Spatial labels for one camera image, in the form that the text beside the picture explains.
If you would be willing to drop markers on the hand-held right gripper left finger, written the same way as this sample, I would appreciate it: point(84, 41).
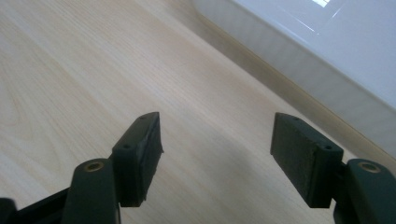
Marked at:
point(137, 161)

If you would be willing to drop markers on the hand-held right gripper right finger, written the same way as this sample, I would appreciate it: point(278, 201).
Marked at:
point(303, 161)

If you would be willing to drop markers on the white plastic tray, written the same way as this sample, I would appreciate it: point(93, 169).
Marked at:
point(336, 53)

